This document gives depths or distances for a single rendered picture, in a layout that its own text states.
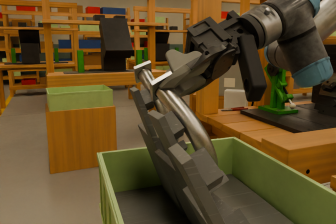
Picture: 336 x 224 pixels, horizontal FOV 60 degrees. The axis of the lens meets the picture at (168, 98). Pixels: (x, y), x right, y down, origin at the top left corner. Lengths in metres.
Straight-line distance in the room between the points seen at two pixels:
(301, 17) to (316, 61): 0.09
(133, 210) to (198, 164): 0.47
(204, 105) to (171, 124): 1.08
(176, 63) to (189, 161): 0.23
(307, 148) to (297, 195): 0.39
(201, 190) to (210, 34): 0.30
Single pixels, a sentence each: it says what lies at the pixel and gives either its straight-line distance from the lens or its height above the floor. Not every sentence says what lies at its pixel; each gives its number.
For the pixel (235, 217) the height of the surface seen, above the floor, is 0.96.
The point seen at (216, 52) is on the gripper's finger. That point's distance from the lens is 0.47.
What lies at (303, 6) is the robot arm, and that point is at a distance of 0.62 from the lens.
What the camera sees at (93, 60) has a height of 0.82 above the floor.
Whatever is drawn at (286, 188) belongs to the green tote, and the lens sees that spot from 0.76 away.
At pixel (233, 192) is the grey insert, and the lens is 0.84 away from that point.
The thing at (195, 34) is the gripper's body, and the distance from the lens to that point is 0.51.
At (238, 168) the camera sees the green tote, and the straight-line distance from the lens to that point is 0.91.
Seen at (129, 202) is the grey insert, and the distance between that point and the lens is 0.79.
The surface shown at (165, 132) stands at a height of 1.11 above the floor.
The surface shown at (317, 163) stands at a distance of 1.16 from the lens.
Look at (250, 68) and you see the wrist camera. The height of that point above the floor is 1.20.
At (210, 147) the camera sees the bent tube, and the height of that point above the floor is 1.08.
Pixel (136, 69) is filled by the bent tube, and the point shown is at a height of 1.19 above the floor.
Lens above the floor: 1.24
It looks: 10 degrees down
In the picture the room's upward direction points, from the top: straight up
